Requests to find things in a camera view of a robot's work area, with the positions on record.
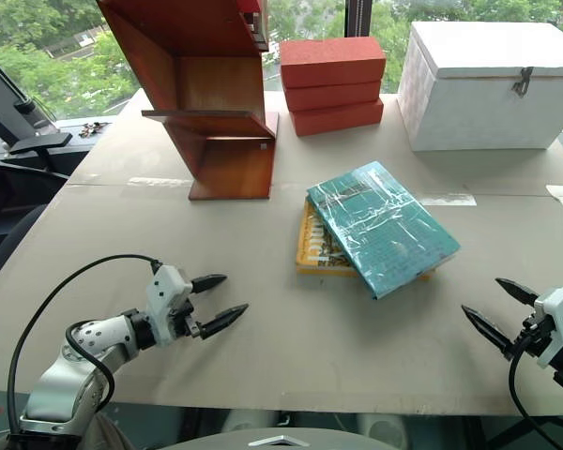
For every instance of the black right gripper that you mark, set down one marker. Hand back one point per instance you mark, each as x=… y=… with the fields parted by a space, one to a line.
x=531 y=340

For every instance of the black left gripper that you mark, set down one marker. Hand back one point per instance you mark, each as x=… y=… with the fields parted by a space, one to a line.
x=188 y=323

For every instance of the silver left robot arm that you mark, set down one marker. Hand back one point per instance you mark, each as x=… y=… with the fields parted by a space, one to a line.
x=61 y=379

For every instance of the yellow book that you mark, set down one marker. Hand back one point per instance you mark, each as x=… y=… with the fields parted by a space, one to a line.
x=314 y=248

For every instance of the teal wrapped book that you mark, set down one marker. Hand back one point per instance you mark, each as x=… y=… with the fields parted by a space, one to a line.
x=384 y=229

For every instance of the red wooden shelf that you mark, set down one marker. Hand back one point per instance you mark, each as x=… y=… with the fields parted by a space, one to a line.
x=216 y=84

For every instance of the white lidded box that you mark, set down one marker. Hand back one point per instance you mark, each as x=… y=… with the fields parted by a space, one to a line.
x=483 y=108

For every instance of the small dark debris pile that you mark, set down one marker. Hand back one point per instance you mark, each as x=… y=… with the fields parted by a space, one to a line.
x=93 y=128

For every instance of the red brick block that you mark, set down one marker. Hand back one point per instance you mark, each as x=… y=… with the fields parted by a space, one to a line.
x=330 y=58
x=338 y=119
x=333 y=96

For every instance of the black office chair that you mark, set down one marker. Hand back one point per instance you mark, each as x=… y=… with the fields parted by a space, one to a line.
x=9 y=206

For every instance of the metal box latch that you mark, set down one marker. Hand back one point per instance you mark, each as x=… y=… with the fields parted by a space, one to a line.
x=523 y=82

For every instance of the dark slanted monitor stand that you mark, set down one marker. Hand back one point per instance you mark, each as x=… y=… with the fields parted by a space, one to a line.
x=9 y=103

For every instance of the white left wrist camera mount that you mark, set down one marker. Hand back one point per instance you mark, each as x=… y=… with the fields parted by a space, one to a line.
x=165 y=291

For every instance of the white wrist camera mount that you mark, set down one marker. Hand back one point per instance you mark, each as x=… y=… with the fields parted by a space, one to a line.
x=165 y=291
x=560 y=323

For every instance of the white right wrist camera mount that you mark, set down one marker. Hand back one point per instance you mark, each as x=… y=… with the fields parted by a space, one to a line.
x=560 y=323

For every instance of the dark window frame post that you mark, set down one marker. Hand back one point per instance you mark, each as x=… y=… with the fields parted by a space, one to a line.
x=358 y=19

